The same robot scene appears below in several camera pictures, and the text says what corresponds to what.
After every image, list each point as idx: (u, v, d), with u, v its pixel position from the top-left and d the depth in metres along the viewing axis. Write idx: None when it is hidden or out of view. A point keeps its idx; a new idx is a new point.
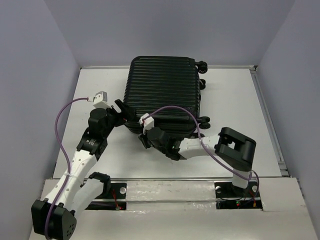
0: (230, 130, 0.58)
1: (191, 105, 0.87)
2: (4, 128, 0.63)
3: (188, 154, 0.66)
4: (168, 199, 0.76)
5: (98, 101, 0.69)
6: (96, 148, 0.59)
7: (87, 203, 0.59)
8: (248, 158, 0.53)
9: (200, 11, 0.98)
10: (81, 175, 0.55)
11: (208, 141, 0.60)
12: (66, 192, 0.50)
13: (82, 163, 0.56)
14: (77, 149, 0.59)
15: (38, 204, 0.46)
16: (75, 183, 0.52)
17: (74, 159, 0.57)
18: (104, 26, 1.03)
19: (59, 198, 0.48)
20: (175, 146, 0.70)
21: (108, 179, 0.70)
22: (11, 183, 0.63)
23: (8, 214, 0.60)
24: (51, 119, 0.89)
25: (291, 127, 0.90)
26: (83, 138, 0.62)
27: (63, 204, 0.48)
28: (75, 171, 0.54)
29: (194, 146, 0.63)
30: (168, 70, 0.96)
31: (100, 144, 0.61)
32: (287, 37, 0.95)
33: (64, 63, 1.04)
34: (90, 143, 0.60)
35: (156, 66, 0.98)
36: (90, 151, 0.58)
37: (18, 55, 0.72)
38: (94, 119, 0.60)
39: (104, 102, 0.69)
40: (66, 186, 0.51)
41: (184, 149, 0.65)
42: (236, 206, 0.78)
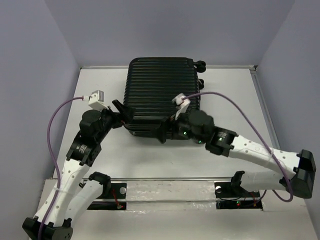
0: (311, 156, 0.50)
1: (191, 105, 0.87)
2: (5, 128, 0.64)
3: (240, 157, 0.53)
4: (168, 199, 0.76)
5: (93, 101, 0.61)
6: (87, 157, 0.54)
7: (86, 207, 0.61)
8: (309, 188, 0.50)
9: (200, 11, 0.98)
10: (72, 188, 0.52)
11: (283, 158, 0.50)
12: (56, 209, 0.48)
13: (71, 175, 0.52)
14: (67, 158, 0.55)
15: (29, 223, 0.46)
16: (65, 198, 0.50)
17: (64, 171, 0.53)
18: (105, 27, 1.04)
19: (49, 217, 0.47)
20: (223, 138, 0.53)
21: (108, 179, 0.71)
22: (11, 183, 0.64)
23: (8, 214, 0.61)
24: (51, 120, 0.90)
25: (291, 127, 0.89)
26: (75, 142, 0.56)
27: (52, 223, 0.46)
28: (64, 185, 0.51)
29: (259, 155, 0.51)
30: (167, 72, 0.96)
31: (92, 150, 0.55)
32: (287, 36, 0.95)
33: (64, 64, 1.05)
34: (80, 150, 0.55)
35: (155, 66, 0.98)
36: (80, 162, 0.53)
37: (18, 56, 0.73)
38: (86, 123, 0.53)
39: (100, 103, 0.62)
40: (56, 203, 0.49)
41: (243, 151, 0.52)
42: (236, 206, 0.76)
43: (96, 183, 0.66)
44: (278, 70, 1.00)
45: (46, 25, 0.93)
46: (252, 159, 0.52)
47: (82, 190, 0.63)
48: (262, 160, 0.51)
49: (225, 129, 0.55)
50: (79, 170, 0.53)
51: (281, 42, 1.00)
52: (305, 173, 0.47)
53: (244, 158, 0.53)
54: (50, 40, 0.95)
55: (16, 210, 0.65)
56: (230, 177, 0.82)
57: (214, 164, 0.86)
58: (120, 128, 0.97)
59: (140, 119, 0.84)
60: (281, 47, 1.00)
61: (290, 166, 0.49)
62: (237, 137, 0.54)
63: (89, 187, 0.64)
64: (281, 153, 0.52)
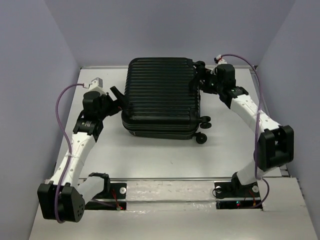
0: (291, 133, 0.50)
1: (191, 105, 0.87)
2: (5, 128, 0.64)
3: (238, 110, 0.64)
4: (168, 199, 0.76)
5: (94, 88, 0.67)
6: (93, 129, 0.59)
7: (92, 194, 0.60)
8: (272, 162, 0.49)
9: (200, 11, 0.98)
10: (83, 156, 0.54)
11: (264, 121, 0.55)
12: (71, 172, 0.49)
13: (82, 144, 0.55)
14: (74, 132, 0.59)
15: (44, 187, 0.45)
16: (78, 163, 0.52)
17: (73, 141, 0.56)
18: (105, 28, 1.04)
19: (65, 178, 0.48)
20: (234, 91, 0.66)
21: (108, 177, 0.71)
22: (12, 183, 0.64)
23: (8, 213, 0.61)
24: (51, 120, 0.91)
25: (291, 127, 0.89)
26: (79, 121, 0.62)
27: (70, 183, 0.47)
28: (76, 152, 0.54)
29: (250, 110, 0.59)
30: (167, 72, 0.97)
31: (96, 125, 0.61)
32: (287, 36, 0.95)
33: (64, 64, 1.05)
34: (86, 125, 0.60)
35: (155, 65, 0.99)
36: (87, 133, 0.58)
37: (18, 56, 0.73)
38: (88, 100, 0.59)
39: (100, 88, 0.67)
40: (70, 167, 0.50)
41: (239, 102, 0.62)
42: (236, 206, 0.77)
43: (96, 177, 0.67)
44: (278, 70, 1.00)
45: (46, 25, 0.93)
46: (245, 115, 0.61)
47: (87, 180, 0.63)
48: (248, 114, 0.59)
49: (242, 88, 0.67)
50: (88, 139, 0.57)
51: (281, 42, 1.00)
52: (271, 135, 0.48)
53: (241, 113, 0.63)
54: (50, 40, 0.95)
55: (16, 209, 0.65)
56: (230, 177, 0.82)
57: (215, 164, 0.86)
58: (120, 127, 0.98)
59: (140, 118, 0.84)
60: (281, 47, 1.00)
61: (264, 126, 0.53)
62: (246, 95, 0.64)
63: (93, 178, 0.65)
64: (265, 118, 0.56)
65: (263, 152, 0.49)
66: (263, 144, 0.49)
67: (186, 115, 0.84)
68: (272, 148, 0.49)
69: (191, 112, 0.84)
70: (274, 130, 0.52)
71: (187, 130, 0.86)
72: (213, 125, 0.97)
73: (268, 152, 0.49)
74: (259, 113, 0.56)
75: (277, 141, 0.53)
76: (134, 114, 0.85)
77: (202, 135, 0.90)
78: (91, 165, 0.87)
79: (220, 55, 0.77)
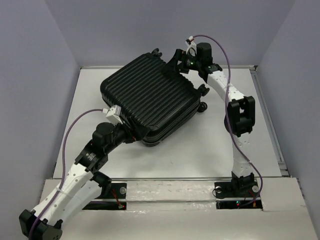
0: (253, 102, 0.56)
1: (183, 84, 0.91)
2: (5, 130, 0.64)
3: (213, 85, 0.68)
4: (168, 199, 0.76)
5: (110, 115, 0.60)
6: (94, 165, 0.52)
7: (79, 210, 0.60)
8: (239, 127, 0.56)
9: (200, 11, 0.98)
10: (73, 191, 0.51)
11: (232, 93, 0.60)
12: (53, 208, 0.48)
13: (75, 179, 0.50)
14: (75, 162, 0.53)
15: (25, 215, 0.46)
16: (65, 200, 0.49)
17: (70, 173, 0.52)
18: (105, 27, 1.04)
19: (45, 213, 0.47)
20: (211, 68, 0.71)
21: (108, 181, 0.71)
22: (11, 184, 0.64)
23: (8, 214, 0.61)
24: (51, 120, 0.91)
25: (291, 127, 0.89)
26: (85, 149, 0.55)
27: (47, 221, 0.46)
28: (66, 187, 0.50)
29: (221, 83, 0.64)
30: (142, 71, 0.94)
31: (99, 161, 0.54)
32: (287, 36, 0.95)
33: (64, 64, 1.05)
34: (88, 158, 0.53)
35: (125, 74, 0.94)
36: (86, 167, 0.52)
37: (18, 56, 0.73)
38: (98, 135, 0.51)
39: (116, 117, 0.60)
40: (54, 202, 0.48)
41: (213, 78, 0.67)
42: (236, 206, 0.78)
43: (94, 183, 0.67)
44: (278, 70, 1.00)
45: (46, 25, 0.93)
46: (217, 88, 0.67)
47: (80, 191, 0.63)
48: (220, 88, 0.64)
49: (218, 64, 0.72)
50: (84, 175, 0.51)
51: (281, 42, 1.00)
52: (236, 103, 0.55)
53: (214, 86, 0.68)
54: (50, 40, 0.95)
55: (16, 210, 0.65)
56: (230, 177, 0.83)
57: (214, 164, 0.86)
58: None
59: (163, 123, 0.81)
60: (281, 47, 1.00)
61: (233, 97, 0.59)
62: (220, 71, 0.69)
63: (88, 188, 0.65)
64: (234, 91, 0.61)
65: (230, 117, 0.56)
66: (230, 111, 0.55)
67: (189, 95, 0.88)
68: (236, 114, 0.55)
69: (189, 90, 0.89)
70: (239, 100, 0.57)
71: (194, 107, 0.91)
72: (213, 125, 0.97)
73: (233, 117, 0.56)
74: (228, 86, 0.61)
75: (242, 109, 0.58)
76: (155, 125, 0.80)
77: (202, 104, 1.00)
78: None
79: (193, 36, 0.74)
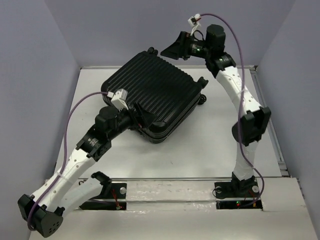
0: (268, 113, 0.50)
1: (183, 79, 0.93)
2: (5, 130, 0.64)
3: (223, 83, 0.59)
4: (168, 199, 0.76)
5: (115, 100, 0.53)
6: (96, 150, 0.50)
7: (81, 202, 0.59)
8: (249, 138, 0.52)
9: (200, 11, 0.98)
10: (74, 177, 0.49)
11: (247, 100, 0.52)
12: (52, 194, 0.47)
13: (76, 165, 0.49)
14: (77, 146, 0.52)
15: (24, 200, 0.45)
16: (64, 186, 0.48)
17: (70, 158, 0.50)
18: (105, 28, 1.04)
19: (44, 199, 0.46)
20: (223, 60, 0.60)
21: (110, 181, 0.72)
22: (11, 184, 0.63)
23: (7, 214, 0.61)
24: (51, 120, 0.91)
25: (291, 127, 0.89)
26: (88, 134, 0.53)
27: (45, 207, 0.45)
28: (67, 172, 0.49)
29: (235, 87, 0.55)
30: (141, 69, 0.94)
31: (102, 147, 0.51)
32: (287, 37, 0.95)
33: (64, 64, 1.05)
34: (90, 143, 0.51)
35: (125, 72, 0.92)
36: (87, 154, 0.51)
37: (18, 56, 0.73)
38: (100, 119, 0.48)
39: (122, 102, 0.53)
40: (54, 187, 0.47)
41: (226, 76, 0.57)
42: (236, 206, 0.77)
43: (95, 180, 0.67)
44: (278, 70, 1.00)
45: (46, 26, 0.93)
46: (229, 89, 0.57)
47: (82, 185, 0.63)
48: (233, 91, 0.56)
49: (230, 56, 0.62)
50: (86, 162, 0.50)
51: (281, 42, 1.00)
52: (253, 116, 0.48)
53: (225, 86, 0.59)
54: (50, 41, 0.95)
55: (16, 210, 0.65)
56: (230, 177, 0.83)
57: (215, 164, 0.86)
58: None
59: (170, 117, 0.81)
60: (281, 47, 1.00)
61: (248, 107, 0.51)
62: (233, 67, 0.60)
63: (90, 184, 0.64)
64: (248, 97, 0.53)
65: (244, 130, 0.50)
66: (244, 125, 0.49)
67: (190, 88, 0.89)
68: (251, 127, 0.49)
69: (190, 84, 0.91)
70: (254, 110, 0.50)
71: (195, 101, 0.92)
72: (213, 125, 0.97)
73: (246, 131, 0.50)
74: (243, 92, 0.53)
75: None
76: (163, 120, 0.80)
77: (202, 97, 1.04)
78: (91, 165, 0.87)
79: (200, 14, 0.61)
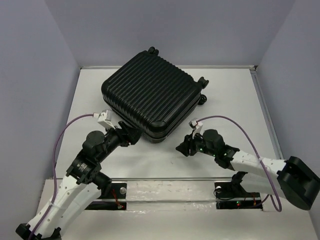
0: (298, 161, 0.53)
1: (183, 79, 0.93)
2: (5, 131, 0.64)
3: (240, 168, 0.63)
4: (168, 199, 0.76)
5: (101, 121, 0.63)
6: (85, 176, 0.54)
7: (79, 213, 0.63)
8: (309, 196, 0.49)
9: (200, 12, 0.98)
10: (66, 204, 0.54)
11: (270, 164, 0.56)
12: (46, 222, 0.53)
13: (67, 193, 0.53)
14: (67, 174, 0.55)
15: (21, 230, 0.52)
16: (57, 213, 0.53)
17: (62, 186, 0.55)
18: (105, 28, 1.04)
19: (39, 227, 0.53)
20: (228, 154, 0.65)
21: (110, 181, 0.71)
22: (11, 185, 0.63)
23: (8, 214, 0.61)
24: (51, 120, 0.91)
25: (291, 127, 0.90)
26: (76, 159, 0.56)
27: (41, 235, 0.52)
28: (58, 202, 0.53)
29: (251, 162, 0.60)
30: (140, 68, 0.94)
31: (91, 171, 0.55)
32: (287, 37, 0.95)
33: (64, 64, 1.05)
34: (80, 168, 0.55)
35: (125, 72, 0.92)
36: (77, 180, 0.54)
37: (18, 57, 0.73)
38: (89, 145, 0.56)
39: (107, 122, 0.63)
40: (47, 216, 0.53)
41: (238, 162, 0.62)
42: (236, 206, 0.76)
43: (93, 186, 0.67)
44: (278, 71, 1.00)
45: (46, 26, 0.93)
46: (249, 170, 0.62)
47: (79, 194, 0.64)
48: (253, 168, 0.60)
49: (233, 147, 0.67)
50: (75, 188, 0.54)
51: (281, 42, 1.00)
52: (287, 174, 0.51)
53: (244, 169, 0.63)
54: (50, 41, 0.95)
55: (16, 211, 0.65)
56: (230, 177, 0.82)
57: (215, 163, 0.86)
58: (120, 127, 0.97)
59: (170, 117, 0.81)
60: (281, 48, 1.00)
61: (274, 169, 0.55)
62: (238, 152, 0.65)
63: (87, 192, 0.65)
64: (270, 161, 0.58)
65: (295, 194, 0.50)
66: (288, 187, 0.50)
67: (190, 89, 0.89)
68: (296, 185, 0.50)
69: (190, 85, 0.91)
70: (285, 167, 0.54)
71: (195, 102, 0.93)
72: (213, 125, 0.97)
73: (298, 191, 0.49)
74: (261, 160, 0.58)
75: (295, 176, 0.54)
76: (163, 120, 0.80)
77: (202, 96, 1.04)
78: None
79: (197, 121, 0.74)
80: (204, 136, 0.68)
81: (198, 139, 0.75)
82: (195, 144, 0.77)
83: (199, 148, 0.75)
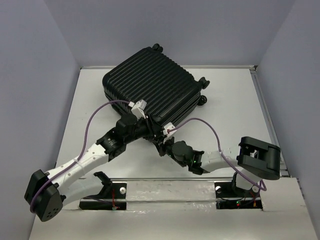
0: (249, 139, 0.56)
1: (184, 77, 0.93)
2: (4, 131, 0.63)
3: (211, 168, 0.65)
4: (168, 199, 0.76)
5: (135, 109, 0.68)
6: (112, 151, 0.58)
7: (81, 196, 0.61)
8: (275, 167, 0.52)
9: (200, 12, 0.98)
10: (88, 168, 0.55)
11: (229, 153, 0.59)
12: (66, 176, 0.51)
13: (93, 156, 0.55)
14: (96, 142, 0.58)
15: (38, 176, 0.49)
16: (78, 172, 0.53)
17: (89, 150, 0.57)
18: (105, 27, 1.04)
19: (58, 178, 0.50)
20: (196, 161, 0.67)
21: (109, 183, 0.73)
22: (11, 184, 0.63)
23: (7, 215, 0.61)
24: (51, 120, 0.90)
25: (291, 127, 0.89)
26: (106, 134, 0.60)
27: (57, 185, 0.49)
28: (84, 161, 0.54)
29: (215, 158, 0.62)
30: (142, 64, 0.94)
31: (117, 149, 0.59)
32: (287, 37, 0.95)
33: (64, 65, 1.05)
34: (109, 143, 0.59)
35: (127, 66, 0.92)
36: (105, 150, 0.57)
37: (17, 58, 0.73)
38: (122, 124, 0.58)
39: (140, 111, 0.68)
40: (69, 171, 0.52)
41: (206, 164, 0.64)
42: (236, 206, 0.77)
43: (98, 179, 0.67)
44: (278, 70, 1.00)
45: (46, 27, 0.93)
46: (218, 166, 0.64)
47: (85, 180, 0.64)
48: (220, 163, 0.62)
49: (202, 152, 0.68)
50: (102, 156, 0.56)
51: (281, 42, 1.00)
52: (245, 156, 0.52)
53: (216, 166, 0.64)
54: (50, 42, 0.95)
55: (15, 211, 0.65)
56: (230, 177, 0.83)
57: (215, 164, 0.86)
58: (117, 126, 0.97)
59: (166, 114, 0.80)
60: (281, 48, 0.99)
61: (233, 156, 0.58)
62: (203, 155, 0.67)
63: (92, 180, 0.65)
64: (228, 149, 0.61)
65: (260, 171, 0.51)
66: (250, 168, 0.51)
67: (190, 88, 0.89)
68: (257, 162, 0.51)
69: (190, 84, 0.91)
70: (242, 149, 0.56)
71: (194, 101, 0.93)
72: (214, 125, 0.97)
73: (260, 166, 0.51)
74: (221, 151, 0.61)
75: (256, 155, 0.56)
76: (159, 115, 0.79)
77: (203, 97, 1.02)
78: None
79: (168, 129, 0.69)
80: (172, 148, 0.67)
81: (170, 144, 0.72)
82: (165, 148, 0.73)
83: (168, 154, 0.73)
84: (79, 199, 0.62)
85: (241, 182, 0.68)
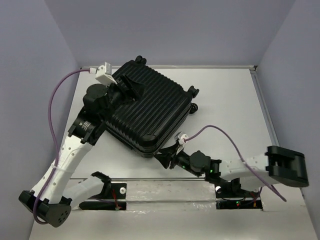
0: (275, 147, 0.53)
1: (174, 89, 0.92)
2: (4, 131, 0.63)
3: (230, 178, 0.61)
4: (168, 199, 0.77)
5: (99, 75, 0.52)
6: (90, 134, 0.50)
7: (84, 198, 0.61)
8: (303, 175, 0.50)
9: (200, 11, 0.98)
10: (71, 166, 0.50)
11: (255, 163, 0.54)
12: (52, 187, 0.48)
13: (71, 153, 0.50)
14: (69, 134, 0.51)
15: (26, 197, 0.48)
16: (63, 176, 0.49)
17: (64, 147, 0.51)
18: (105, 27, 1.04)
19: (45, 193, 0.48)
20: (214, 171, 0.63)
21: (109, 180, 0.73)
22: (10, 184, 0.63)
23: (7, 215, 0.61)
24: (51, 120, 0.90)
25: (290, 127, 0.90)
26: (78, 118, 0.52)
27: (48, 200, 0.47)
28: (62, 163, 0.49)
29: (237, 168, 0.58)
30: (128, 79, 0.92)
31: (95, 129, 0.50)
32: (287, 37, 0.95)
33: (64, 65, 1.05)
34: (83, 127, 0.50)
35: None
36: (81, 139, 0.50)
37: (17, 58, 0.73)
38: (89, 99, 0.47)
39: (108, 76, 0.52)
40: (52, 180, 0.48)
41: (226, 174, 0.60)
42: (236, 206, 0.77)
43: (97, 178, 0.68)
44: (278, 70, 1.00)
45: (46, 27, 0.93)
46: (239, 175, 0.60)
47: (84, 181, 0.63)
48: (242, 173, 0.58)
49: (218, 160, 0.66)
50: (80, 148, 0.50)
51: (281, 42, 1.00)
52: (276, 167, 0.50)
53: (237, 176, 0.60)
54: (50, 42, 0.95)
55: (15, 211, 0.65)
56: None
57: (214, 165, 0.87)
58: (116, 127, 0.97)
59: (160, 130, 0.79)
60: (281, 48, 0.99)
61: (262, 167, 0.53)
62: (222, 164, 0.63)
63: (92, 180, 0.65)
64: (253, 159, 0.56)
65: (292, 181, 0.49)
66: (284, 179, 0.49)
67: (181, 100, 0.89)
68: (289, 172, 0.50)
69: (181, 96, 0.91)
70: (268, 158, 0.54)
71: (185, 112, 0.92)
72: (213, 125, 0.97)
73: (293, 177, 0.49)
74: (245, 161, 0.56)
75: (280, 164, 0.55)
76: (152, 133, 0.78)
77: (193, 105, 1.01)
78: (92, 165, 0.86)
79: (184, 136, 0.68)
80: (190, 161, 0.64)
81: (182, 154, 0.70)
82: (177, 159, 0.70)
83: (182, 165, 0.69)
84: (81, 201, 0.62)
85: (248, 185, 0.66)
